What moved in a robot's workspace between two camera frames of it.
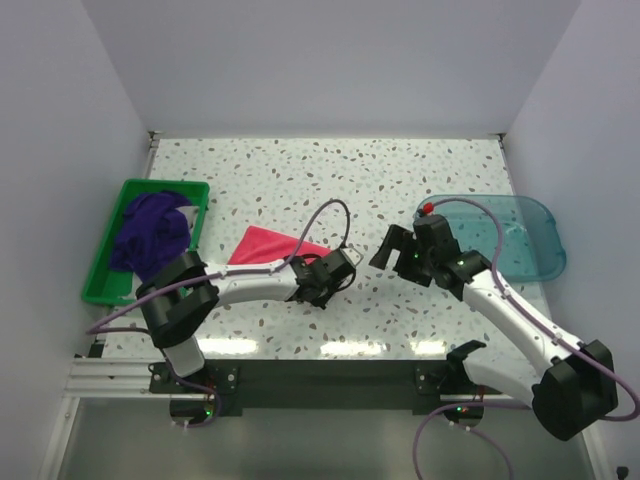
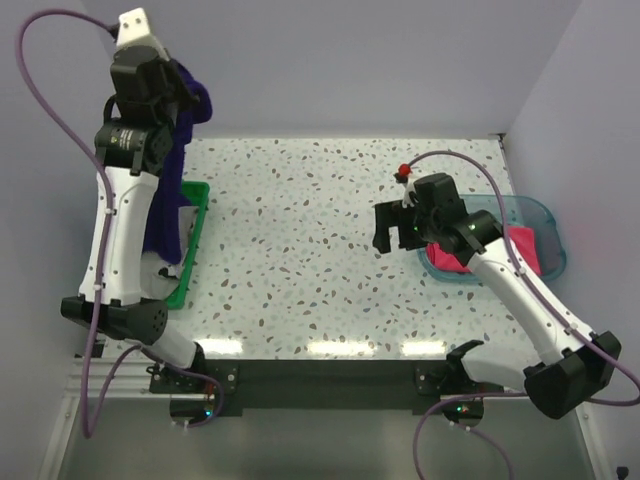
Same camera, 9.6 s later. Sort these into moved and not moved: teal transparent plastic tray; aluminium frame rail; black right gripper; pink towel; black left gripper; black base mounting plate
Moved: black right gripper; black left gripper; pink towel
Not moved: black base mounting plate; aluminium frame rail; teal transparent plastic tray
